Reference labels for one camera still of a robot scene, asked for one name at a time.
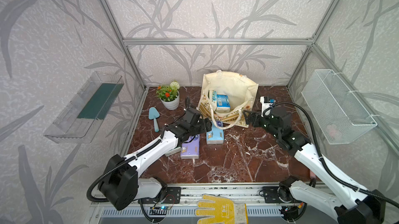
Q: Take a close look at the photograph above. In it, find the purple tissue pack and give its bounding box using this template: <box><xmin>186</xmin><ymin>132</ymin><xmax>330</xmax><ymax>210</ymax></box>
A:
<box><xmin>180</xmin><ymin>135</ymin><xmax>200</xmax><ymax>160</ymax></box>

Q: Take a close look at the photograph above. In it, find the light blue cartoon tissue pack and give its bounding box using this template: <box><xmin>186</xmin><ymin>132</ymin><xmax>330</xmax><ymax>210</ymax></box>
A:
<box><xmin>206</xmin><ymin>122</ymin><xmax>224</xmax><ymax>145</ymax></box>

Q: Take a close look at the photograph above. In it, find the cream floral canvas tote bag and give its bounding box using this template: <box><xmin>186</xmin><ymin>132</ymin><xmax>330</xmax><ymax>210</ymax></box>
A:
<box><xmin>197</xmin><ymin>70</ymin><xmax>259</xmax><ymax>130</ymax></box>

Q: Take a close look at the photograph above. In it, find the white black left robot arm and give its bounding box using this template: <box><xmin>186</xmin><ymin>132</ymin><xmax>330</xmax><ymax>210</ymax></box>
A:
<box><xmin>86</xmin><ymin>107</ymin><xmax>213</xmax><ymax>210</ymax></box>

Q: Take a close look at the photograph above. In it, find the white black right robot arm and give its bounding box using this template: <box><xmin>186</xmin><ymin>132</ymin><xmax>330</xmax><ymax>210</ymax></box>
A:
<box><xmin>242</xmin><ymin>101</ymin><xmax>399</xmax><ymax>224</ymax></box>

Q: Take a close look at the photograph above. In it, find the potted plant white pot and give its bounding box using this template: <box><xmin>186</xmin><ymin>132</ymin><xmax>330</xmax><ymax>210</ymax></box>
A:
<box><xmin>156</xmin><ymin>80</ymin><xmax>180</xmax><ymax>111</ymax></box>

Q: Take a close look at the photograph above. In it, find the teal small shovel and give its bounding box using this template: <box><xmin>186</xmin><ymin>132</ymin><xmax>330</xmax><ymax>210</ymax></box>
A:
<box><xmin>148</xmin><ymin>107</ymin><xmax>160</xmax><ymax>132</ymax></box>

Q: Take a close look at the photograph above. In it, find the small green circuit board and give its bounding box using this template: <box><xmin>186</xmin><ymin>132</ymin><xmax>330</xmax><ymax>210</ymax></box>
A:
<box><xmin>150</xmin><ymin>205</ymin><xmax>173</xmax><ymax>216</ymax></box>

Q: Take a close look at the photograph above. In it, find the yellow knit work glove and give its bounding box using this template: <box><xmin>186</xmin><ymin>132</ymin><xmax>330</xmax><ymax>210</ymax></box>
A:
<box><xmin>195</xmin><ymin>194</ymin><xmax>248</xmax><ymax>224</ymax></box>

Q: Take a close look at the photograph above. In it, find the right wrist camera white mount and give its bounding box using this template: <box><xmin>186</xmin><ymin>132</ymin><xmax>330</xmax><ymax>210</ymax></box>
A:
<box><xmin>260</xmin><ymin>96</ymin><xmax>275</xmax><ymax>118</ymax></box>

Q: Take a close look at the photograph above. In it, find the white wire mesh basket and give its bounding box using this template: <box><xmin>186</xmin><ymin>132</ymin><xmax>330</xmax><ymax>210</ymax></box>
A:
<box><xmin>302</xmin><ymin>69</ymin><xmax>377</xmax><ymax>145</ymax></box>

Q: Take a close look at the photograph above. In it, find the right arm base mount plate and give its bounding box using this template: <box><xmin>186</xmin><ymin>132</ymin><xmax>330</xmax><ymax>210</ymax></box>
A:
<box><xmin>258</xmin><ymin>186</ymin><xmax>285</xmax><ymax>204</ymax></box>

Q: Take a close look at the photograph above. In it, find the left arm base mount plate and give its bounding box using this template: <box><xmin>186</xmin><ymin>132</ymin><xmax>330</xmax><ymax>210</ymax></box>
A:
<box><xmin>141</xmin><ymin>186</ymin><xmax>182</xmax><ymax>204</ymax></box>

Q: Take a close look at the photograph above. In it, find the clear acrylic wall shelf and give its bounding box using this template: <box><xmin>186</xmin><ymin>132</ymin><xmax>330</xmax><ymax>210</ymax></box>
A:
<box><xmin>44</xmin><ymin>72</ymin><xmax>124</xmax><ymax>144</ymax></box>

